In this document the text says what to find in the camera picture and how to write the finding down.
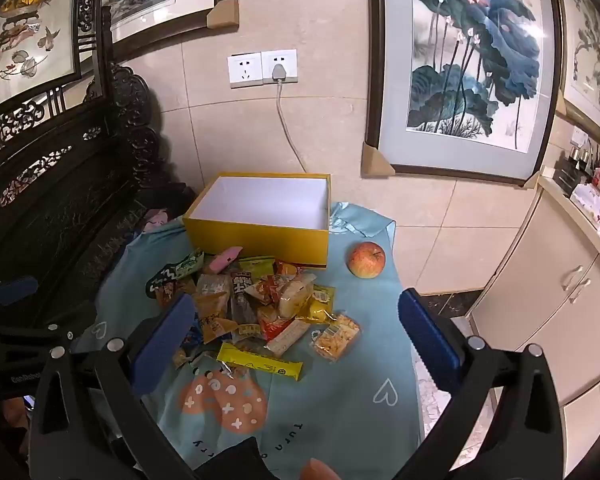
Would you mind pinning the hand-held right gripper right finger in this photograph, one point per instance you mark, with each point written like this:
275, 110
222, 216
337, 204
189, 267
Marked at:
430, 342

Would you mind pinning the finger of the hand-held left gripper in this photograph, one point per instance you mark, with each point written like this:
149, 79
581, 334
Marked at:
15, 290
30, 333

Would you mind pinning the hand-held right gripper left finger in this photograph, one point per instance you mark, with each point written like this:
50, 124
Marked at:
165, 342

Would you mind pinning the lime green seed packet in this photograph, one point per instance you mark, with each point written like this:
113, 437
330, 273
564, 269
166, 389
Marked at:
257, 265

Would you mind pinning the yellow cardboard box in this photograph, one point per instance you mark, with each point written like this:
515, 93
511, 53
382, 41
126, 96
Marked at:
255, 240

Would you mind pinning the person's left hand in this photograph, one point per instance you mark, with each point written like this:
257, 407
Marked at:
14, 414

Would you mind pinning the person's right hand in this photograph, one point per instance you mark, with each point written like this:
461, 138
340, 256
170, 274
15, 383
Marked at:
319, 471

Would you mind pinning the carved dark wooden bench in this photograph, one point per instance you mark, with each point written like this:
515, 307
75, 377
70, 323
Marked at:
55, 200

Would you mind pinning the red apple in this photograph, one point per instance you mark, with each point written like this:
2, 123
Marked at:
366, 260

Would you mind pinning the teal printed tablecloth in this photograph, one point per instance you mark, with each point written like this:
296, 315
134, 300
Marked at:
330, 400

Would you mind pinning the white cabinet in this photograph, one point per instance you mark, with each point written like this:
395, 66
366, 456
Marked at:
545, 320

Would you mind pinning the pink cloth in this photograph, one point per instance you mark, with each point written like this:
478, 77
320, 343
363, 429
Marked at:
156, 220

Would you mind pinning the cardboard corner protector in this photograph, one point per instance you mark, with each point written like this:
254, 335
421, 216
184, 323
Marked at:
376, 161
223, 15
537, 180

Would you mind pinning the white red printed box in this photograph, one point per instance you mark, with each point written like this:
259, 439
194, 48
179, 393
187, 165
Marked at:
592, 203

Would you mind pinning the black bottle holder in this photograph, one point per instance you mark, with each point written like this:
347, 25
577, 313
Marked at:
567, 172

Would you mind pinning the flower bird embroidered panel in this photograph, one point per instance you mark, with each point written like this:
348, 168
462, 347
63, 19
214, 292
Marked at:
25, 35

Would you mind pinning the framed lotus painting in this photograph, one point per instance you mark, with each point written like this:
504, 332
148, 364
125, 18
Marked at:
470, 60

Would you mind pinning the grey power plug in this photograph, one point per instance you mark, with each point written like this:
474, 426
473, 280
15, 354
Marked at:
278, 72

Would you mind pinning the framed branch painting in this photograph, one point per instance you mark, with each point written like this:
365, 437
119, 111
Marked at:
590, 60

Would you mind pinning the white wall socket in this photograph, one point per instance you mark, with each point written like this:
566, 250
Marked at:
287, 60
245, 70

